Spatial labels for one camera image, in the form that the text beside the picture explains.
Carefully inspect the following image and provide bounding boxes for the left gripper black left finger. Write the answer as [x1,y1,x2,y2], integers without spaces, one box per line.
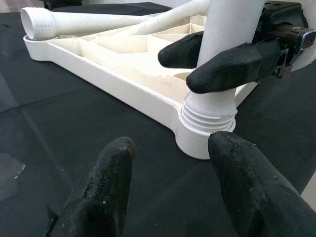
[48,136,138,237]

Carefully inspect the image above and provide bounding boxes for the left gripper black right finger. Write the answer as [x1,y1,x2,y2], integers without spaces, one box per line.
[208,130,316,237]

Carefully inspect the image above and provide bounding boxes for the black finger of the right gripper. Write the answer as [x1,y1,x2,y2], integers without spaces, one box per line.
[186,40,287,95]
[158,31,205,70]

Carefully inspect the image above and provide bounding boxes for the white plastic table top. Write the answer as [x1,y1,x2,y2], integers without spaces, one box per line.
[23,14,259,160]

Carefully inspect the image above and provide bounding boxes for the black tablecloth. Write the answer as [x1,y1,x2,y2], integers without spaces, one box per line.
[0,1,316,237]

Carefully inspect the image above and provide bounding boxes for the clear tape cross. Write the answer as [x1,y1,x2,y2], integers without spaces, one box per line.
[0,153,27,198]

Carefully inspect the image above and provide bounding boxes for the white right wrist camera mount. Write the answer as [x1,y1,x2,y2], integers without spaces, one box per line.
[288,0,316,73]

